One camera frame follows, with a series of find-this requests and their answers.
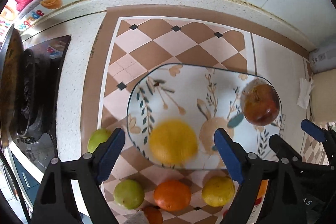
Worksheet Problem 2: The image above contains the red apple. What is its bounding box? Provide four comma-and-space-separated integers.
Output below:
240, 78, 280, 126

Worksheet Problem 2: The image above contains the yellow lemon on plate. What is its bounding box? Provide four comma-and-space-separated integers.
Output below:
149, 119, 199, 165

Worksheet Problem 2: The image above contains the grey spray can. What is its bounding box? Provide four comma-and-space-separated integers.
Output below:
309, 42, 336, 74

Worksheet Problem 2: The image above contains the green apple near stove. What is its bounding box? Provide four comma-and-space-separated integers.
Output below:
87, 128, 111, 153

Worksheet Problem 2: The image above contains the dark orange front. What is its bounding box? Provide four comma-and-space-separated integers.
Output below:
142, 206, 163, 224

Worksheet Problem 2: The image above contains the black wok pan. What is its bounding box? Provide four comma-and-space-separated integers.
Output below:
1, 26, 24, 149

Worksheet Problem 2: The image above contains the green apple front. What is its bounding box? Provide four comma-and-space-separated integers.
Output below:
113, 179, 145, 210

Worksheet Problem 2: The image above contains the white folded tissue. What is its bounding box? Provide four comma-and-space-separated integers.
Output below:
297, 78, 314, 109

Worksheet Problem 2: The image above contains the black gas stove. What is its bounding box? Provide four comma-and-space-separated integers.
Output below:
12, 35, 71, 172

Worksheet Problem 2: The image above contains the large orange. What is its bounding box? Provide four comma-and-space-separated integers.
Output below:
257, 180, 268, 199

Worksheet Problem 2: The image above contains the yellow lemon on mat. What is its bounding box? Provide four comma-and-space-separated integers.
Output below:
201, 176, 235, 207

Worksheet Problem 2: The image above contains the checkered brown table mat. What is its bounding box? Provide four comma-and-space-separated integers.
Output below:
81, 5, 327, 223

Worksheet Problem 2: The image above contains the green apple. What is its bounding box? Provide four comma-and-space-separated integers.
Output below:
113, 179, 145, 210
87, 128, 111, 153

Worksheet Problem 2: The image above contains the cream utensil holder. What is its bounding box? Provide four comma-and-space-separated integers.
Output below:
310, 69, 336, 123

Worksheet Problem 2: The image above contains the orange middle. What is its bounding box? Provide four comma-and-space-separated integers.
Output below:
153, 180, 191, 211

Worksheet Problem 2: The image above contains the floral glass fruit plate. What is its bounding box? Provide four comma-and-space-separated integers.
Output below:
126, 63, 285, 170

